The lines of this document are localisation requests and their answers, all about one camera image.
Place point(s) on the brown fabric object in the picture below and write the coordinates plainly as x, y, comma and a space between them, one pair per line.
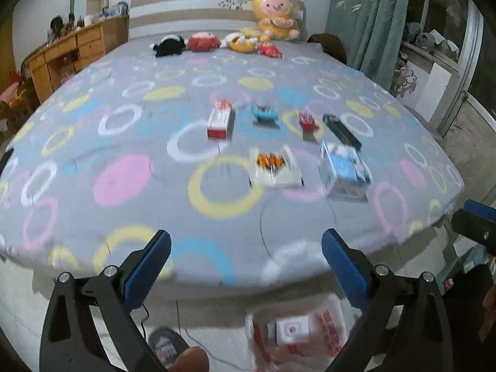
329, 46

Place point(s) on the green patterned curtain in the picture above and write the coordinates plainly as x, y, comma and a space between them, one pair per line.
368, 15

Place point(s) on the yellow-green plush toy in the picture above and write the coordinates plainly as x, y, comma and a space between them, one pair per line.
248, 31

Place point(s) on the red snack wrapper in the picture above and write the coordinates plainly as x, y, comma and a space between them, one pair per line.
309, 122

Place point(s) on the dark green packet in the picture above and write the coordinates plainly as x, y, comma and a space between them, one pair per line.
341, 130

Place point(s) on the grey circle-print blanket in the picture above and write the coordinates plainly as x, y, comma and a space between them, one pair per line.
155, 131

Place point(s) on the yellow and white plush toy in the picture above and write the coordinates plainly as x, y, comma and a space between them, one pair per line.
242, 43

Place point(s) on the person's foot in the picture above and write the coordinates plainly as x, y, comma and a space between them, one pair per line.
192, 360

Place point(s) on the white framed glass door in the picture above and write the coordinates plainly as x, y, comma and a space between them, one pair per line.
465, 69

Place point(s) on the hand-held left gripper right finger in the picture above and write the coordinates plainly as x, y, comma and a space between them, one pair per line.
343, 267

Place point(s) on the blue and white carton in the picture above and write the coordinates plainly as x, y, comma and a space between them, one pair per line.
345, 170

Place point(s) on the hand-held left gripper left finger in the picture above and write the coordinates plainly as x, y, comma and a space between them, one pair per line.
149, 269

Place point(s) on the blue snack wrapper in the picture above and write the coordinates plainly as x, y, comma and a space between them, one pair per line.
264, 114

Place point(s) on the wooden desk with drawers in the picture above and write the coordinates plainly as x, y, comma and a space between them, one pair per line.
89, 40

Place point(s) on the pink clothes hangers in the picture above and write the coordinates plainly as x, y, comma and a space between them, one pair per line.
405, 79

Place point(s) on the dark striped slipper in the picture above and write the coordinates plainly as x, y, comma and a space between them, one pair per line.
166, 345

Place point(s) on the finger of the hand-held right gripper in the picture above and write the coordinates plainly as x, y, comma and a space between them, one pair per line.
476, 224

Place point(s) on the white red-printed plastic bag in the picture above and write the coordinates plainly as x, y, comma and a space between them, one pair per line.
329, 329

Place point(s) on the clutter of desk items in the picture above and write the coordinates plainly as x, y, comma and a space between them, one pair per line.
77, 21

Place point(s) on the blue cardboard box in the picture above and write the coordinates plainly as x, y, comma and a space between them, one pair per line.
474, 261

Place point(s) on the person's right forearm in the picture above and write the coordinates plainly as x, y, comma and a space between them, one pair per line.
489, 310

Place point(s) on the white tray packet orange print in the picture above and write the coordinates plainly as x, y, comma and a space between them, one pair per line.
277, 174

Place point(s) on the red and white carton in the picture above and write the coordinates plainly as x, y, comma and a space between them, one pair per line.
221, 122

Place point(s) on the grey clothes pile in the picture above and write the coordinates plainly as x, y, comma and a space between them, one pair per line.
424, 38

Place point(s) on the small red plush toy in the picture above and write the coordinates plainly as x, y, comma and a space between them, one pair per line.
270, 49

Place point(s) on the red round plush toy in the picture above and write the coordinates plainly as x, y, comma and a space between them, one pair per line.
201, 42

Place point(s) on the black and white plush toy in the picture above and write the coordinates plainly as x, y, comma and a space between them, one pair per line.
168, 45

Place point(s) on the striped wooden headboard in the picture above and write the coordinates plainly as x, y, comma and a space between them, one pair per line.
186, 15

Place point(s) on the pink and red clothes pile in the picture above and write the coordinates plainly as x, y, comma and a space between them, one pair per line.
13, 91

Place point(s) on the large yellow plush doll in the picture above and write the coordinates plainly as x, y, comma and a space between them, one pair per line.
273, 13

